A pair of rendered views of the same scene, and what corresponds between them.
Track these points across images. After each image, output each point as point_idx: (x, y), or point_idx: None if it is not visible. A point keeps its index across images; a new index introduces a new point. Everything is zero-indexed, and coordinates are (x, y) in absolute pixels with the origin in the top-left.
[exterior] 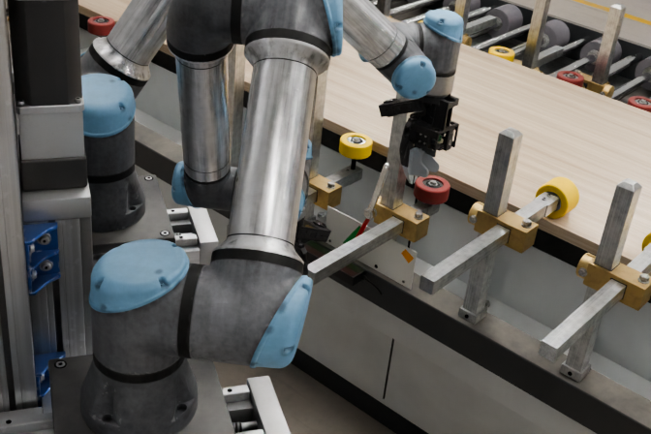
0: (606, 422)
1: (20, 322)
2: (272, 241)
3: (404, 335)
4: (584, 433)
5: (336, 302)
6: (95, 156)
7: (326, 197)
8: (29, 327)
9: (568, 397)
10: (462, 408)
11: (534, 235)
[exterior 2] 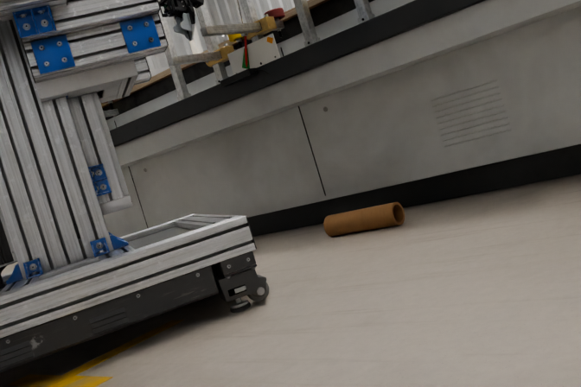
0: (389, 23)
1: None
2: None
3: (293, 96)
4: (392, 53)
5: (258, 114)
6: None
7: (225, 49)
8: None
9: (367, 30)
10: (361, 154)
11: None
